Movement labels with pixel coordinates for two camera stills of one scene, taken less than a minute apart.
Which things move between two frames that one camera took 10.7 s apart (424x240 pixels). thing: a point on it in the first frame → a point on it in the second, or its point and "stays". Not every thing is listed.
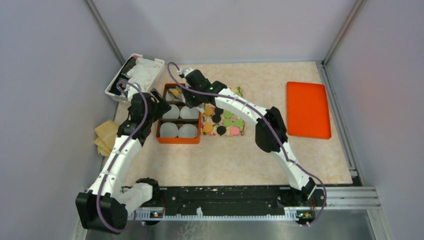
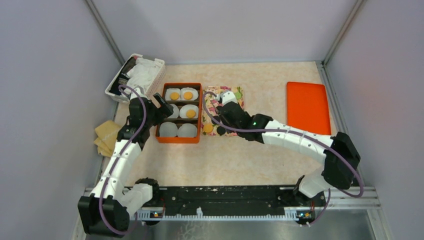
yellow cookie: x=208 y=111 → x=191 y=113
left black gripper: x=161 y=107 stays
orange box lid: x=307 y=114 stays
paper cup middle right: x=186 y=112 stays
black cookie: x=216 y=118 stays
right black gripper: x=190 y=103 → x=223 y=120
